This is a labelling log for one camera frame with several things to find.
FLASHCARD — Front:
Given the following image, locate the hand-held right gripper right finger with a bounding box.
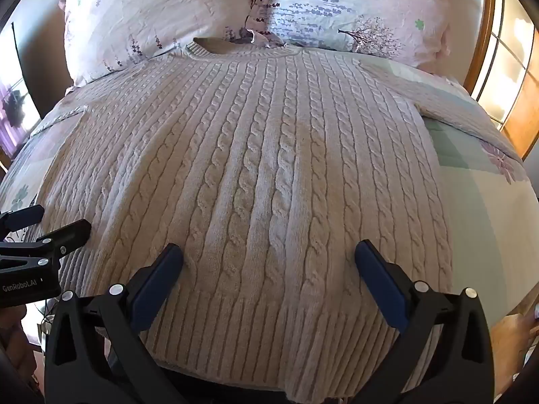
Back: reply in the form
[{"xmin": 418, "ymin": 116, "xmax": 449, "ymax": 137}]
[{"xmin": 354, "ymin": 240, "xmax": 495, "ymax": 404}]

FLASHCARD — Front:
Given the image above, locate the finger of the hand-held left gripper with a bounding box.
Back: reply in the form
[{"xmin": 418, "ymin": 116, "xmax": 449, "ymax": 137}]
[
  {"xmin": 0, "ymin": 204, "xmax": 45, "ymax": 236},
  {"xmin": 25, "ymin": 219, "xmax": 92, "ymax": 267}
]

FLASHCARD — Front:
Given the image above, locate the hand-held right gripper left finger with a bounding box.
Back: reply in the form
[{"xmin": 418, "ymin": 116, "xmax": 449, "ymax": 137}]
[{"xmin": 44, "ymin": 243, "xmax": 184, "ymax": 404}]

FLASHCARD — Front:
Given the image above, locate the beige cable-knit sweater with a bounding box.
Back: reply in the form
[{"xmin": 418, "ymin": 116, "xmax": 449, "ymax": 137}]
[{"xmin": 29, "ymin": 37, "xmax": 512, "ymax": 391}]

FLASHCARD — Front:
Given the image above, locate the purple curtain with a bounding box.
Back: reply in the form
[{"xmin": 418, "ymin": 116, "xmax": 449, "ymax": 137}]
[{"xmin": 0, "ymin": 79, "xmax": 27, "ymax": 156}]

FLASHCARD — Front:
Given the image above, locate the floral patchwork bed sheet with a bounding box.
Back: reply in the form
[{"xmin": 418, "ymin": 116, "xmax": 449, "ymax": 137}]
[{"xmin": 0, "ymin": 50, "xmax": 539, "ymax": 321}]

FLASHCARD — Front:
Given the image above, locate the pink floral pillow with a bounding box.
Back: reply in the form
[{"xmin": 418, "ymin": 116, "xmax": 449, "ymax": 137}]
[
  {"xmin": 59, "ymin": 0, "xmax": 258, "ymax": 87},
  {"xmin": 248, "ymin": 0, "xmax": 467, "ymax": 70}
]

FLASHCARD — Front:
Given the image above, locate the wooden headboard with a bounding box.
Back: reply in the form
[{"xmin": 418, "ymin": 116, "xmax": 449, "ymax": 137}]
[{"xmin": 463, "ymin": 0, "xmax": 539, "ymax": 160}]

